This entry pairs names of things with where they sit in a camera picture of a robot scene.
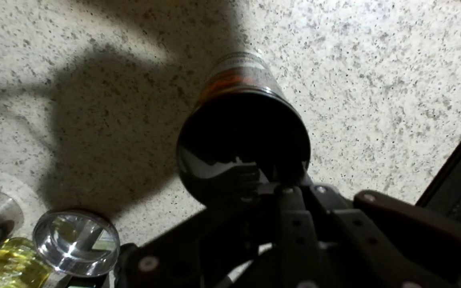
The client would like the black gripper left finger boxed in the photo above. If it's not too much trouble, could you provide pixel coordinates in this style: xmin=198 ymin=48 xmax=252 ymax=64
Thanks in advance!
xmin=118 ymin=161 xmax=284 ymax=288

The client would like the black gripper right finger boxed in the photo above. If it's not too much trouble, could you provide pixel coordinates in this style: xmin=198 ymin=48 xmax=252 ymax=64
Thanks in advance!
xmin=279 ymin=182 xmax=461 ymax=288

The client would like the tall cylindrical container black label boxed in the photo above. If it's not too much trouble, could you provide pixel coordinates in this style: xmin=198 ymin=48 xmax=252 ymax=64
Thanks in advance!
xmin=175 ymin=48 xmax=314 ymax=208

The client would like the white round plastic lid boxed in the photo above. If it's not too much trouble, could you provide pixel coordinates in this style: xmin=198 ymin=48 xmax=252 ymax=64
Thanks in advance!
xmin=0 ymin=168 xmax=49 ymax=246

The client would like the small metal bowl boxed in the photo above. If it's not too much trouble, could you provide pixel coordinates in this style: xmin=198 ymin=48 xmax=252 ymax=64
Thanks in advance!
xmin=31 ymin=208 xmax=122 ymax=280

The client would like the glass jar yellow oil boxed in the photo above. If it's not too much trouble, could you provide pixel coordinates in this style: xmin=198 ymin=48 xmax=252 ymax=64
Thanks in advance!
xmin=0 ymin=235 xmax=58 ymax=288

